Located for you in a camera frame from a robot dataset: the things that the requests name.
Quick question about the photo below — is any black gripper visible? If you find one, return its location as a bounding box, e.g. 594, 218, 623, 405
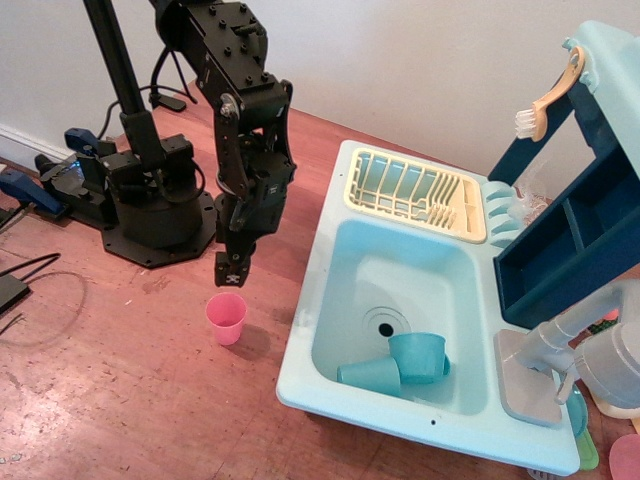
214, 151, 295, 288

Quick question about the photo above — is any pink plastic cup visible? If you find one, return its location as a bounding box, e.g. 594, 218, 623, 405
205, 292, 247, 346

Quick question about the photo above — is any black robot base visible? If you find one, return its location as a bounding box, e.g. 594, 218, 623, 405
99, 134, 217, 269

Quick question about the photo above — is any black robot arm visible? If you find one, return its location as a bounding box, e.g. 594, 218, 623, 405
85, 1, 296, 287

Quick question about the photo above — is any light blue toy sink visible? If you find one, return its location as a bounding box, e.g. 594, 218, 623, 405
276, 141, 580, 476

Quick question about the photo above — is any teal plastic cup lying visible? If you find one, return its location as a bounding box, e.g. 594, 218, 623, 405
336, 356, 401, 397

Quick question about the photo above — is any blue black clamp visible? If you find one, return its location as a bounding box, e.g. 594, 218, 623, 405
34, 128, 118, 229

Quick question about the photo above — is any black flat device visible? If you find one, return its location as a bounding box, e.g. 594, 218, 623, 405
0, 274, 31, 315

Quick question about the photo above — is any cream dish rack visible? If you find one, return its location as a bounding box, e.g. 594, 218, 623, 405
344, 147, 487, 244

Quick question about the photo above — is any grey toy faucet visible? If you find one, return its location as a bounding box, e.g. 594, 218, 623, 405
494, 279, 639, 427

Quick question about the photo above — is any tan dish brush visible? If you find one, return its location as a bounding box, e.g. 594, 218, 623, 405
515, 46, 586, 142

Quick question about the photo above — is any dark blue toy shelf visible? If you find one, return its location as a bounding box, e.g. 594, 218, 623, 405
494, 83, 639, 329

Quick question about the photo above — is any teal plastic plate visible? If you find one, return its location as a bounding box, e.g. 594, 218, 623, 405
566, 384, 589, 438

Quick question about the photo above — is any grey toy pot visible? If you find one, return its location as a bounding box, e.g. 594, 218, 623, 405
575, 322, 639, 409

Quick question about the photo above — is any green plastic plate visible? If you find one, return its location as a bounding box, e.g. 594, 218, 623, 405
575, 429, 600, 471

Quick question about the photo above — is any pink plate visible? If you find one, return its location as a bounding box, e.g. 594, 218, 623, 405
609, 434, 640, 480

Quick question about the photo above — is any black cable loop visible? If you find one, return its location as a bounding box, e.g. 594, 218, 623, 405
0, 252, 89, 349

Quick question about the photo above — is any teal cup with handle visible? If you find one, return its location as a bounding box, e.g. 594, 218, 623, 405
388, 332, 450, 385

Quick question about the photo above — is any blue clamp handle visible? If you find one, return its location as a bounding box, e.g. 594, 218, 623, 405
1, 170, 65, 219

